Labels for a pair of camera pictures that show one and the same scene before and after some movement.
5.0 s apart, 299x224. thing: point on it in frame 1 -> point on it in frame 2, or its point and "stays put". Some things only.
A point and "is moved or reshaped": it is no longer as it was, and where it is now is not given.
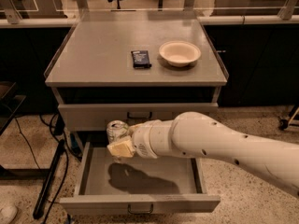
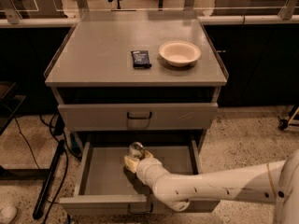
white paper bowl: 179,53 stays put
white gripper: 144,139 -> 145,167
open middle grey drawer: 110,183 stays put
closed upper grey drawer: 95,117 stays put
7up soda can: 116,129 is moved or reshaped
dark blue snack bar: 140,59 stays put
